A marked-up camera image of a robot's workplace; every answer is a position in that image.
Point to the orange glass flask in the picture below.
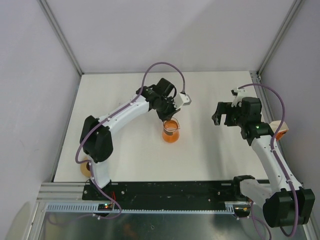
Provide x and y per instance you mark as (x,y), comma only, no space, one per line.
(171,130)

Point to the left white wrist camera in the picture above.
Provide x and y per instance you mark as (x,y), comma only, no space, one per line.
(180,100)

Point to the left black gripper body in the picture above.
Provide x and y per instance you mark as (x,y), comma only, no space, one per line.
(166,108)

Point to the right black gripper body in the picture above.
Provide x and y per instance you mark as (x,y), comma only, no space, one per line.
(234,116)

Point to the left aluminium frame post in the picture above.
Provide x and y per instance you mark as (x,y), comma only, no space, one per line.
(50,16)

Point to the aluminium frame post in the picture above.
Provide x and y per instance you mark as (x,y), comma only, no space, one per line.
(50,16)
(281,33)

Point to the white orange box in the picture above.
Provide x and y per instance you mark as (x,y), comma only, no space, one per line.
(282,131)

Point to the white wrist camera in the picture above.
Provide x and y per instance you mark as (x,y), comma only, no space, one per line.
(180,100)
(239,94)

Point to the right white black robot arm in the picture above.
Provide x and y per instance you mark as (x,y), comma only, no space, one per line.
(286,202)

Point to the right aluminium frame post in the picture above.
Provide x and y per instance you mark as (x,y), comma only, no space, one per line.
(281,33)

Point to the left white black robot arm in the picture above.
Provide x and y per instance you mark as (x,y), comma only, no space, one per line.
(97,135)

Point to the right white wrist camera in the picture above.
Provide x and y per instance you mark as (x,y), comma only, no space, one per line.
(239,94)

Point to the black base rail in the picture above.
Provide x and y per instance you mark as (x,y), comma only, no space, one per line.
(167,195)

